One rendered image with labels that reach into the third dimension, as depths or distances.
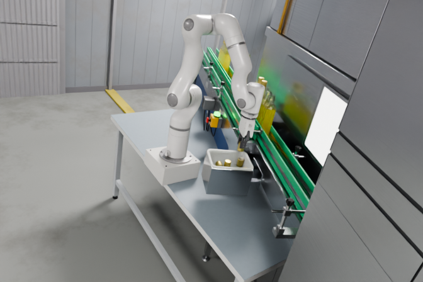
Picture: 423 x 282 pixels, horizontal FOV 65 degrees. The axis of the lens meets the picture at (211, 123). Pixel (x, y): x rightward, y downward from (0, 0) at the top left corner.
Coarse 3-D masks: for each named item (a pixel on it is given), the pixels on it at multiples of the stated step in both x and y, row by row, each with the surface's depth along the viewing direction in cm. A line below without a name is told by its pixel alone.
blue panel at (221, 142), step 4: (196, 80) 337; (200, 80) 317; (196, 84) 334; (200, 84) 315; (200, 88) 313; (204, 88) 296; (204, 92) 295; (212, 112) 258; (212, 128) 253; (220, 128) 230; (212, 132) 252; (216, 132) 241; (220, 132) 229; (216, 136) 240; (220, 136) 228; (216, 140) 239; (220, 140) 227; (224, 140) 218; (220, 144) 226; (224, 144) 217; (220, 148) 225; (224, 148) 216
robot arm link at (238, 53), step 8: (232, 48) 154; (240, 48) 154; (232, 56) 155; (240, 56) 154; (248, 56) 155; (232, 64) 158; (240, 64) 154; (248, 64) 155; (240, 72) 152; (248, 72) 153; (232, 80) 154; (240, 80) 150; (232, 88) 152; (240, 88) 149; (240, 96) 150; (248, 96) 150; (240, 104) 151; (248, 104) 150
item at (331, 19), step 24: (312, 0) 179; (336, 0) 157; (360, 0) 140; (384, 0) 126; (288, 24) 206; (312, 24) 177; (336, 24) 155; (360, 24) 138; (264, 48) 241; (288, 48) 197; (312, 48) 175; (336, 48) 154; (360, 48) 137; (264, 72) 237; (336, 72) 148; (288, 144) 191; (312, 168) 164
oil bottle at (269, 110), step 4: (264, 104) 185; (268, 104) 182; (272, 104) 182; (264, 108) 185; (268, 108) 182; (272, 108) 182; (264, 112) 184; (268, 112) 183; (272, 112) 183; (264, 116) 184; (268, 116) 184; (272, 116) 184; (260, 120) 189; (264, 120) 185; (268, 120) 185; (272, 120) 186; (260, 124) 189; (264, 124) 186; (268, 124) 186; (264, 128) 187; (268, 128) 188; (268, 132) 189
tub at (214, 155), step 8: (208, 152) 173; (216, 152) 178; (224, 152) 179; (232, 152) 180; (240, 152) 181; (216, 160) 180; (224, 160) 180; (232, 160) 181; (248, 160) 174; (216, 168) 163; (224, 168) 163; (232, 168) 164; (240, 168) 165; (248, 168) 167
